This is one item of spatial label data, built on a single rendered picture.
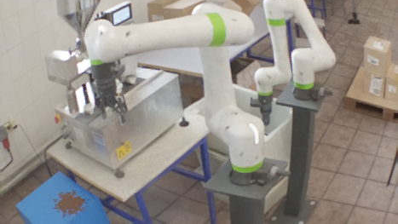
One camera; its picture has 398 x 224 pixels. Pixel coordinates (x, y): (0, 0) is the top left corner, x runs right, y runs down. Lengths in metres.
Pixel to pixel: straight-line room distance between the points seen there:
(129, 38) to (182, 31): 0.17
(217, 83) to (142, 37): 0.47
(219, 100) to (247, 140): 0.19
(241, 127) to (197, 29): 0.42
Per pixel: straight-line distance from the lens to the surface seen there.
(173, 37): 1.26
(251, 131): 1.54
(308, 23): 2.32
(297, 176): 2.50
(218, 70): 1.59
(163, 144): 2.28
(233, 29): 1.35
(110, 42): 1.18
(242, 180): 1.66
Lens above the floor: 1.99
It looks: 28 degrees down
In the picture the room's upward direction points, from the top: 7 degrees counter-clockwise
